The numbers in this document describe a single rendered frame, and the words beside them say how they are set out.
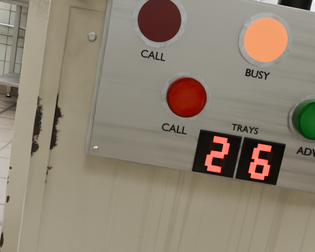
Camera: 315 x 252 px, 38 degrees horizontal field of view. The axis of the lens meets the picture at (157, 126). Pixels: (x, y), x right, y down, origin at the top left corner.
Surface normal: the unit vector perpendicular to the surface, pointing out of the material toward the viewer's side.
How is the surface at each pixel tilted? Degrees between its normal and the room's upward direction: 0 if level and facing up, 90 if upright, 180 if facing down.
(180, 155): 90
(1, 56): 90
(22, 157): 90
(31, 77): 90
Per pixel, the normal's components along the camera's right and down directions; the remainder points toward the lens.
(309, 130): 0.02, 0.21
